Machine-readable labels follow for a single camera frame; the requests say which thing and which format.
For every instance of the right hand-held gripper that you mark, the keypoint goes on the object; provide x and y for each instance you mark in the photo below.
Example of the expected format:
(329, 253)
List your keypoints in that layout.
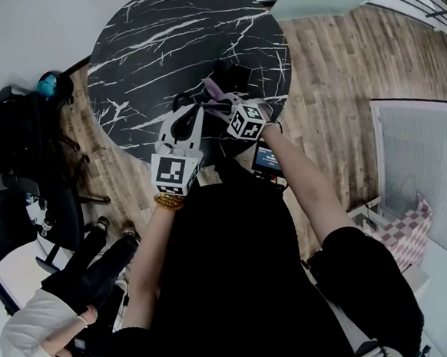
(248, 122)

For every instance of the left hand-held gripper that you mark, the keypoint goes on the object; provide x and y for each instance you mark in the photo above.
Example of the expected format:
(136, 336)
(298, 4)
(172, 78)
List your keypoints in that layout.
(171, 170)

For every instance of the purple and grey cloth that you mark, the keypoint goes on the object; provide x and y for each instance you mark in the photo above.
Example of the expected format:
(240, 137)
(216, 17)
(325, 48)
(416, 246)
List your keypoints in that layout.
(212, 90)

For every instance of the person's left forearm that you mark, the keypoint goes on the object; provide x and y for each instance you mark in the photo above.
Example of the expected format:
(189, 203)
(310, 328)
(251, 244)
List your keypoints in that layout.
(146, 268)

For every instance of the person's right forearm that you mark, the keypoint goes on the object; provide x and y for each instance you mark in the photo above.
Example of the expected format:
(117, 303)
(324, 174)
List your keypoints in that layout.
(308, 182)

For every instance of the small black monitor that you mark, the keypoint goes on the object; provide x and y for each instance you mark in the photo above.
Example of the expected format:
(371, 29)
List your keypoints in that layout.
(262, 159)

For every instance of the teal object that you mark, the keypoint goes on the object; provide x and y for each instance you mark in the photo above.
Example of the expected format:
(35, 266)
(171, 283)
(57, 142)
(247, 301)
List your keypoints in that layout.
(47, 84)

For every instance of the person's black clothing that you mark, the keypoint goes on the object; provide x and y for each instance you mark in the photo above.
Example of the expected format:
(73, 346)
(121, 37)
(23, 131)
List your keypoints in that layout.
(232, 288)

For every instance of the white paper tags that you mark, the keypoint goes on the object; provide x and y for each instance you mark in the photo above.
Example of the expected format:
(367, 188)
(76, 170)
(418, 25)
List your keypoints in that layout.
(39, 215)

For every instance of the black office chair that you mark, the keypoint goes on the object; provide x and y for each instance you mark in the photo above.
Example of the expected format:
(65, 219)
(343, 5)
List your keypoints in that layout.
(7, 225)
(12, 136)

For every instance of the ribbed glass partition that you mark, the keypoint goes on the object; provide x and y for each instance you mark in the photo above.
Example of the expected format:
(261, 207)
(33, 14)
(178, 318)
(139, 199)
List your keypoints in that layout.
(421, 150)

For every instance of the pink checkered box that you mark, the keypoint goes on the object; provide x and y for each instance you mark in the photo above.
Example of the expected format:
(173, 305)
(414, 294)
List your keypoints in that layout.
(409, 236)

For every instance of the black metal railing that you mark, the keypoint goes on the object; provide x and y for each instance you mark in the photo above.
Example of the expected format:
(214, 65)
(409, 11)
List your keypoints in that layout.
(438, 14)

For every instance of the white fabric harness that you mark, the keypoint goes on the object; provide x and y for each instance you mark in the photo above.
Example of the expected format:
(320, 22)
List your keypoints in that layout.
(343, 330)

